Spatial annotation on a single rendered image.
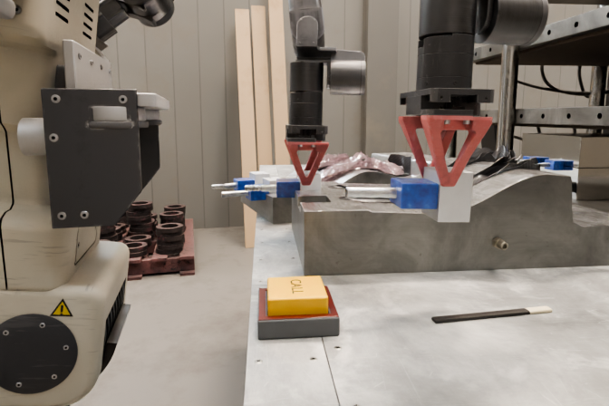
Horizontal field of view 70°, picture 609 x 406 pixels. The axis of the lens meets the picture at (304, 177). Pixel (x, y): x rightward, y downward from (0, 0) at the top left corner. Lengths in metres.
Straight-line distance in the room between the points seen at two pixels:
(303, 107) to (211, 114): 3.28
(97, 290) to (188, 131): 3.42
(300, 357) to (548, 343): 0.24
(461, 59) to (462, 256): 0.29
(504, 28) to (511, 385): 0.34
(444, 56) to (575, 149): 0.97
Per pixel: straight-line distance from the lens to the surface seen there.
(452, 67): 0.48
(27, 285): 0.63
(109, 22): 0.89
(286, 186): 0.74
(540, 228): 0.70
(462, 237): 0.65
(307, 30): 0.76
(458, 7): 0.49
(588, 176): 1.42
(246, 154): 3.52
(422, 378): 0.41
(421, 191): 0.48
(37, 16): 0.58
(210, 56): 4.02
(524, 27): 0.53
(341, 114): 4.20
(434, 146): 0.46
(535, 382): 0.43
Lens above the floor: 1.01
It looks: 8 degrees down
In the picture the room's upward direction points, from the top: straight up
